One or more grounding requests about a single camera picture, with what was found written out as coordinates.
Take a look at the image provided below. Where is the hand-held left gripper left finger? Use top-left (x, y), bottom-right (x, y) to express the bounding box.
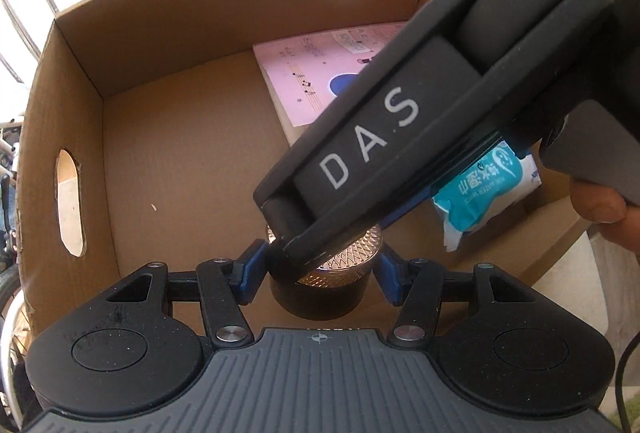
top-left (105, 238), bottom-right (269, 349)

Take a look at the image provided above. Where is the black jar with copper lid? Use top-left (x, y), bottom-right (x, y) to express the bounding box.
top-left (265, 223), bottom-right (385, 320)

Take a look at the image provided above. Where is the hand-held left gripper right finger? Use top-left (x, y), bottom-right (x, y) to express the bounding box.
top-left (372, 248), bottom-right (536, 349)

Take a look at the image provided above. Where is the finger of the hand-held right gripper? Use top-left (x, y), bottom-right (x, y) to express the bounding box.
top-left (382, 133), bottom-right (506, 226)

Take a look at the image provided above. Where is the person's right hand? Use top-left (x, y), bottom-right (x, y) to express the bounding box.
top-left (570, 178), bottom-right (640, 259)

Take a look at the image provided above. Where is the black cable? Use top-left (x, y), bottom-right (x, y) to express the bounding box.
top-left (614, 338), bottom-right (640, 433)

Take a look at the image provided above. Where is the white stone ledge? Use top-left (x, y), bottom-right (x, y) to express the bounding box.
top-left (532, 233), bottom-right (640, 433)

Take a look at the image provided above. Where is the pink cartoon notebook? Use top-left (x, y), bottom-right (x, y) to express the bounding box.
top-left (251, 20), bottom-right (416, 148)

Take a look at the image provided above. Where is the white blue wet wipes packet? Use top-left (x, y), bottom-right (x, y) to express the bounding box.
top-left (431, 138), bottom-right (544, 254)

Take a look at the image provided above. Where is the brown cardboard box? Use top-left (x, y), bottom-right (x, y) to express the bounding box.
top-left (15, 0), bottom-right (594, 340)

